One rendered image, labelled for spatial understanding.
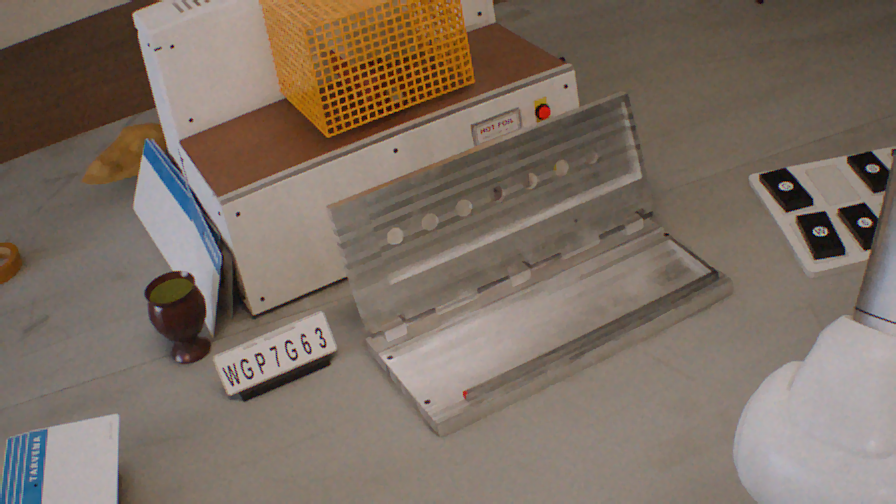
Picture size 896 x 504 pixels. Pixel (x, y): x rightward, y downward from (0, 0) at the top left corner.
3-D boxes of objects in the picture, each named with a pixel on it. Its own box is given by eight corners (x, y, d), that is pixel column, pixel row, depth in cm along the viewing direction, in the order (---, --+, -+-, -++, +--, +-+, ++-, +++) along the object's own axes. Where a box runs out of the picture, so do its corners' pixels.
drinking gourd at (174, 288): (188, 377, 158) (165, 313, 152) (152, 357, 163) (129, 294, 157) (231, 343, 163) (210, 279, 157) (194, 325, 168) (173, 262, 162)
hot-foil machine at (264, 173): (253, 322, 167) (185, 82, 146) (177, 205, 198) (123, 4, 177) (690, 139, 190) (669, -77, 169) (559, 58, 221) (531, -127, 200)
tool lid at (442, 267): (329, 209, 147) (325, 206, 149) (373, 346, 154) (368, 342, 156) (628, 92, 161) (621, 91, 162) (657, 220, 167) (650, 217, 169)
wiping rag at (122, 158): (152, 180, 207) (149, 173, 206) (74, 185, 211) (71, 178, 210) (195, 118, 225) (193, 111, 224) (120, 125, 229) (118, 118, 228)
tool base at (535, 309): (439, 437, 142) (434, 415, 140) (367, 350, 158) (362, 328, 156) (732, 293, 155) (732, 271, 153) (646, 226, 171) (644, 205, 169)
